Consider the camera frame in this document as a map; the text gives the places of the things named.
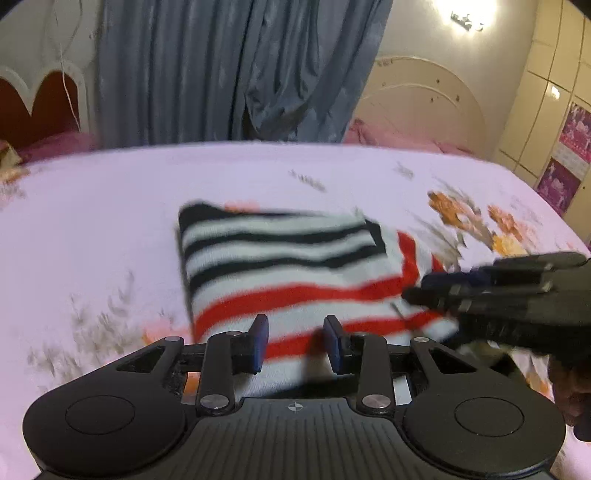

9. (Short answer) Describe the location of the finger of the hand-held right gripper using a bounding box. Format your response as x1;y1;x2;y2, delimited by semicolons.
422;251;590;297
402;282;557;320

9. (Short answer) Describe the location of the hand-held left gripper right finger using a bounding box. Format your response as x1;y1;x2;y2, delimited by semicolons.
323;315;483;415

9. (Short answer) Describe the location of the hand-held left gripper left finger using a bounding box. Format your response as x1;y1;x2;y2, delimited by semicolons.
115;314;270;417

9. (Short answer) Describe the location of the striped knit sweater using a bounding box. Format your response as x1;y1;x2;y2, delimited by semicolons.
178;199;460;400

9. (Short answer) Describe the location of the person's right hand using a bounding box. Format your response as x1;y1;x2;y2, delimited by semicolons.
547;354;591;443

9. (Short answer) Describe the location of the pink pillow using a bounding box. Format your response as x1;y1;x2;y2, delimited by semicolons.
344;119;474;155

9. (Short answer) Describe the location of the cream wardrobe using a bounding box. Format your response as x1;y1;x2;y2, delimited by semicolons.
492;0;591;222

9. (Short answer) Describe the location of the cream round headboard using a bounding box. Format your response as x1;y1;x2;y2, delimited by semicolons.
353;55;488;160

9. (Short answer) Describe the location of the floral bedsheet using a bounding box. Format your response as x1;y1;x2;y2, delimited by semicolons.
0;138;591;480

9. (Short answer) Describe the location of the blue-grey curtain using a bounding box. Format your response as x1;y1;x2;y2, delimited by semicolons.
95;0;395;151

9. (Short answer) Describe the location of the red scalloped headboard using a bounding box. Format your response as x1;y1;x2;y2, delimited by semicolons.
0;60;90;146

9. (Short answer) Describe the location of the pink wall poster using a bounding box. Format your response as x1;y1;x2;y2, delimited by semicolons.
536;158;583;208
556;102;591;163

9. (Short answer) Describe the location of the wall light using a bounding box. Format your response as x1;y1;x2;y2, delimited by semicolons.
450;10;485;33

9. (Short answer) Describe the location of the hanging white cable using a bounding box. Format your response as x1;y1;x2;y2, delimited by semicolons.
48;0;84;132

